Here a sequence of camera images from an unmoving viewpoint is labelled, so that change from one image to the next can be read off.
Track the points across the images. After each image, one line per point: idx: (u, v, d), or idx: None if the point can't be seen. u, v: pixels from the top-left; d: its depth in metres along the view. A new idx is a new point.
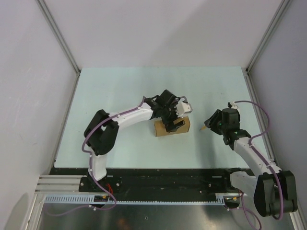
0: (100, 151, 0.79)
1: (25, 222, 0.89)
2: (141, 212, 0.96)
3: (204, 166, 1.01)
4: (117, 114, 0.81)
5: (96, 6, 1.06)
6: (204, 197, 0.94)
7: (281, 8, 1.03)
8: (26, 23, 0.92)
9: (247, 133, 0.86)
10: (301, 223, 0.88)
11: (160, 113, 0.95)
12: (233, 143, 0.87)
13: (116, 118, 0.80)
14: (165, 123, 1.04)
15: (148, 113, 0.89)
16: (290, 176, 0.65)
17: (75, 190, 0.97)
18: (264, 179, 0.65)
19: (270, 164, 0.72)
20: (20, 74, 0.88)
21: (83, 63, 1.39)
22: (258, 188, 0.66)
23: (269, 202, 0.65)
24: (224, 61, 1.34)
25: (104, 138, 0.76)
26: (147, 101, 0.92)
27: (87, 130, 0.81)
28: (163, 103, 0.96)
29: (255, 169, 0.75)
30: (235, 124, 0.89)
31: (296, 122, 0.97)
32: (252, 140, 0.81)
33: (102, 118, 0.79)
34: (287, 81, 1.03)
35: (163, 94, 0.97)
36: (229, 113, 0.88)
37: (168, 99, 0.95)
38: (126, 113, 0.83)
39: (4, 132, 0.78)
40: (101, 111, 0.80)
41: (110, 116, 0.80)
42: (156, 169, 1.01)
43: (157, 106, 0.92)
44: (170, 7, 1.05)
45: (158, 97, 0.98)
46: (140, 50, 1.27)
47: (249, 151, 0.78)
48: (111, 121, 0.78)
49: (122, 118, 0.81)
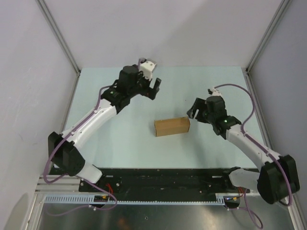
0: (72, 171, 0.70)
1: (25, 222, 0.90)
2: (142, 212, 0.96)
3: (203, 166, 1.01)
4: (71, 131, 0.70)
5: (96, 6, 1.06)
6: (204, 197, 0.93)
7: (282, 8, 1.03)
8: (26, 23, 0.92)
9: (237, 120, 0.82)
10: (301, 223, 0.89)
11: (127, 100, 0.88)
12: (224, 132, 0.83)
13: (71, 136, 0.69)
14: (145, 95, 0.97)
15: (110, 110, 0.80)
16: (290, 159, 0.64)
17: (75, 190, 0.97)
18: (268, 169, 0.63)
19: (270, 150, 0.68)
20: (20, 74, 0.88)
21: (83, 63, 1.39)
22: (263, 178, 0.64)
23: (276, 190, 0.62)
24: (224, 61, 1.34)
25: (66, 163, 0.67)
26: (104, 96, 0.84)
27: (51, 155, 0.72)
28: (124, 88, 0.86)
29: (255, 159, 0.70)
30: (223, 111, 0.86)
31: (296, 122, 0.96)
32: (243, 126, 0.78)
33: (56, 140, 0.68)
34: (287, 81, 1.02)
35: (120, 78, 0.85)
36: (214, 101, 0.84)
37: (128, 83, 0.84)
38: (81, 125, 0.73)
39: (4, 132, 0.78)
40: (52, 134, 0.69)
41: (64, 137, 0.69)
42: (156, 169, 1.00)
43: (119, 96, 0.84)
44: (169, 6, 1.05)
45: (118, 83, 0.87)
46: (140, 49, 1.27)
47: (244, 140, 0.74)
48: (66, 143, 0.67)
49: (78, 132, 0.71)
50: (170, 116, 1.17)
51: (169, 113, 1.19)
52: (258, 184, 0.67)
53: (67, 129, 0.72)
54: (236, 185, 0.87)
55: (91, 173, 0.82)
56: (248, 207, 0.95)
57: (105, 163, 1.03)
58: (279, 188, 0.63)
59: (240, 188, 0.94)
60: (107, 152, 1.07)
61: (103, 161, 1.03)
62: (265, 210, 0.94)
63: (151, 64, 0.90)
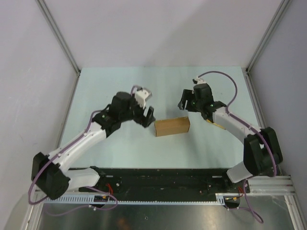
0: (53, 195, 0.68)
1: (25, 222, 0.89)
2: (141, 212, 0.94)
3: (202, 166, 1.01)
4: (57, 153, 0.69)
5: (96, 6, 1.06)
6: (204, 197, 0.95)
7: (282, 8, 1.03)
8: (26, 23, 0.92)
9: (222, 103, 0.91)
10: (300, 223, 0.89)
11: (117, 125, 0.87)
12: (211, 115, 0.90)
13: (57, 158, 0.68)
14: (138, 122, 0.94)
15: (100, 133, 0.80)
16: (270, 131, 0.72)
17: (75, 190, 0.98)
18: (250, 139, 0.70)
19: (251, 125, 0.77)
20: (20, 74, 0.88)
21: (83, 63, 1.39)
22: (247, 150, 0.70)
23: (259, 159, 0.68)
24: (224, 61, 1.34)
25: (49, 185, 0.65)
26: (96, 119, 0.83)
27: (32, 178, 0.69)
28: (116, 113, 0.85)
29: (238, 134, 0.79)
30: (209, 97, 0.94)
31: (295, 122, 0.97)
32: (228, 108, 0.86)
33: (42, 161, 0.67)
34: (287, 81, 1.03)
35: (112, 102, 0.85)
36: (201, 88, 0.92)
37: (120, 108, 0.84)
38: (69, 147, 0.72)
39: (4, 132, 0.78)
40: (40, 155, 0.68)
41: (50, 158, 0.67)
42: (156, 169, 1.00)
43: (110, 121, 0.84)
44: (169, 7, 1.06)
45: (110, 107, 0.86)
46: (140, 49, 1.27)
47: (229, 119, 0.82)
48: (53, 166, 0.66)
49: (65, 155, 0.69)
50: (170, 116, 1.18)
51: (169, 113, 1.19)
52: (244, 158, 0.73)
53: (54, 150, 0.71)
54: (235, 181, 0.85)
55: (86, 179, 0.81)
56: (251, 208, 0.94)
57: (105, 163, 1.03)
58: (264, 158, 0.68)
59: (240, 188, 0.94)
60: (108, 152, 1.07)
61: (103, 162, 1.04)
62: (265, 209, 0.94)
63: (146, 92, 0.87)
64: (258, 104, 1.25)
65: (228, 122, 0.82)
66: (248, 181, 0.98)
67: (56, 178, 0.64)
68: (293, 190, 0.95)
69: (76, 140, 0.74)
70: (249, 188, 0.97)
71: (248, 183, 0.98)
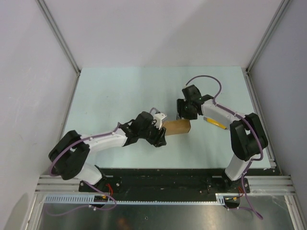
0: (66, 175, 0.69)
1: (25, 222, 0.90)
2: (141, 213, 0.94)
3: (202, 166, 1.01)
4: (89, 135, 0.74)
5: (96, 6, 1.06)
6: (204, 197, 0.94)
7: (281, 8, 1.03)
8: (26, 23, 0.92)
9: (209, 97, 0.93)
10: (300, 223, 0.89)
11: (136, 139, 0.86)
12: (201, 109, 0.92)
13: (88, 141, 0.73)
14: (151, 142, 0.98)
15: (122, 139, 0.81)
16: (254, 115, 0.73)
17: (75, 190, 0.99)
18: (235, 125, 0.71)
19: (236, 112, 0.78)
20: (20, 74, 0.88)
21: (83, 63, 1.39)
22: (234, 136, 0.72)
23: (245, 144, 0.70)
24: (224, 61, 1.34)
25: (71, 161, 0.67)
26: (122, 128, 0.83)
27: (51, 153, 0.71)
28: (137, 130, 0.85)
29: (226, 122, 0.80)
30: (197, 94, 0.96)
31: (295, 122, 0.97)
32: (214, 99, 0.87)
33: (72, 139, 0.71)
34: (287, 81, 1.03)
35: (138, 118, 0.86)
36: (187, 87, 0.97)
37: (143, 125, 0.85)
38: (100, 136, 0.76)
39: (4, 131, 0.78)
40: (73, 132, 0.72)
41: (82, 138, 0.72)
42: (156, 169, 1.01)
43: (131, 134, 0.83)
44: (169, 7, 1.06)
45: (133, 121, 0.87)
46: (141, 49, 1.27)
47: (215, 108, 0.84)
48: (82, 144, 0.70)
49: (95, 141, 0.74)
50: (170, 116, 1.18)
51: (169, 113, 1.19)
52: (233, 144, 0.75)
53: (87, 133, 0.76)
54: (234, 179, 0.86)
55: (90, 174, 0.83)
56: (253, 208, 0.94)
57: (105, 163, 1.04)
58: (249, 143, 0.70)
59: (240, 188, 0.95)
60: (108, 152, 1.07)
61: (104, 162, 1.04)
62: (265, 209, 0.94)
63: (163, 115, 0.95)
64: (258, 104, 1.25)
65: (215, 112, 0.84)
66: (248, 181, 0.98)
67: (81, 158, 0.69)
68: (293, 190, 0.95)
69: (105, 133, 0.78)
70: (249, 188, 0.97)
71: (248, 183, 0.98)
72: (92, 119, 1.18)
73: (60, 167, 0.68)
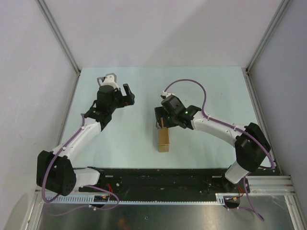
0: (65, 191, 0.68)
1: (25, 222, 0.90)
2: (141, 213, 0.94)
3: (200, 166, 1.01)
4: (62, 146, 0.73)
5: (96, 7, 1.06)
6: (204, 197, 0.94)
7: (282, 8, 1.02)
8: (26, 24, 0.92)
9: (196, 108, 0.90)
10: (301, 223, 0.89)
11: (108, 118, 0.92)
12: (190, 123, 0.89)
13: (63, 152, 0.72)
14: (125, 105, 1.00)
15: (97, 126, 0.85)
16: (254, 126, 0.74)
17: (75, 190, 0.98)
18: (240, 142, 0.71)
19: (234, 125, 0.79)
20: (20, 74, 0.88)
21: (83, 63, 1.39)
22: (241, 154, 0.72)
23: (253, 156, 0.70)
24: (224, 61, 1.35)
25: (60, 178, 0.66)
26: (89, 115, 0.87)
27: (38, 180, 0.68)
28: (105, 106, 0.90)
29: (227, 139, 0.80)
30: (180, 106, 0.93)
31: (295, 122, 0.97)
32: (204, 111, 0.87)
33: (48, 157, 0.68)
34: (287, 81, 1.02)
35: (99, 97, 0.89)
36: (168, 101, 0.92)
37: (106, 100, 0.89)
38: (71, 141, 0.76)
39: (4, 131, 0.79)
40: (43, 152, 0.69)
41: (55, 153, 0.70)
42: (156, 169, 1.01)
43: (101, 115, 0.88)
44: (169, 7, 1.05)
45: (97, 102, 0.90)
46: (140, 49, 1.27)
47: (210, 123, 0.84)
48: (59, 159, 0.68)
49: (70, 147, 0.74)
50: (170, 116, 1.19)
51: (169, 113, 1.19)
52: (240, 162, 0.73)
53: (57, 147, 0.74)
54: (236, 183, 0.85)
55: (88, 176, 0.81)
56: (254, 209, 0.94)
57: (104, 163, 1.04)
58: (256, 154, 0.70)
59: (240, 188, 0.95)
60: (107, 152, 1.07)
61: (103, 162, 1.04)
62: (265, 210, 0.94)
63: (111, 75, 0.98)
64: (258, 104, 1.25)
65: (210, 126, 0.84)
66: (248, 181, 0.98)
67: (67, 173, 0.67)
68: (293, 190, 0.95)
69: (76, 133, 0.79)
70: (249, 188, 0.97)
71: (248, 183, 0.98)
72: None
73: (55, 188, 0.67)
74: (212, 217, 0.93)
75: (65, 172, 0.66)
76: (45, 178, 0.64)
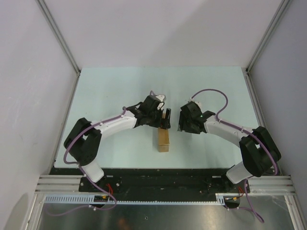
0: (83, 162, 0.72)
1: (25, 222, 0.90)
2: (141, 212, 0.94)
3: (201, 166, 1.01)
4: (100, 121, 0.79)
5: (96, 7, 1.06)
6: (205, 197, 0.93)
7: (282, 7, 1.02)
8: (26, 24, 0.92)
9: (210, 112, 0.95)
10: (301, 224, 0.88)
11: (145, 120, 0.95)
12: (203, 126, 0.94)
13: (99, 126, 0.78)
14: (159, 126, 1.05)
15: (131, 121, 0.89)
16: (263, 130, 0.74)
17: (75, 190, 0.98)
18: (245, 142, 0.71)
19: (243, 127, 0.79)
20: (20, 74, 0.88)
21: (82, 63, 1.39)
22: (247, 157, 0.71)
23: (259, 161, 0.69)
24: (224, 61, 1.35)
25: (86, 145, 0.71)
26: (130, 110, 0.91)
27: (66, 141, 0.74)
28: (147, 110, 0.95)
29: (234, 140, 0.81)
30: (196, 111, 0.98)
31: (295, 122, 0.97)
32: (217, 115, 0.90)
33: (84, 125, 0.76)
34: (288, 81, 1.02)
35: (147, 101, 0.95)
36: (187, 104, 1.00)
37: (151, 105, 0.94)
38: (108, 121, 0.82)
39: (4, 131, 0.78)
40: (82, 120, 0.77)
41: (92, 124, 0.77)
42: (156, 169, 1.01)
43: (141, 114, 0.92)
44: (169, 7, 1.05)
45: (141, 104, 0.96)
46: (141, 49, 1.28)
47: (220, 125, 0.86)
48: (93, 130, 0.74)
49: (105, 125, 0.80)
50: (174, 119, 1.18)
51: (172, 114, 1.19)
52: (244, 164, 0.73)
53: (95, 120, 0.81)
54: (236, 182, 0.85)
55: (95, 171, 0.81)
56: (253, 209, 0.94)
57: (104, 163, 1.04)
58: (263, 159, 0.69)
59: (240, 188, 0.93)
60: (108, 152, 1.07)
61: (104, 161, 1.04)
62: (265, 209, 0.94)
63: (162, 96, 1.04)
64: (258, 104, 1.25)
65: (220, 128, 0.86)
66: (248, 181, 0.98)
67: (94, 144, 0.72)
68: (294, 190, 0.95)
69: (114, 118, 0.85)
70: (249, 188, 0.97)
71: (248, 183, 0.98)
72: (93, 119, 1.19)
73: (77, 154, 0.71)
74: (213, 217, 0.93)
75: (94, 142, 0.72)
76: (74, 140, 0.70)
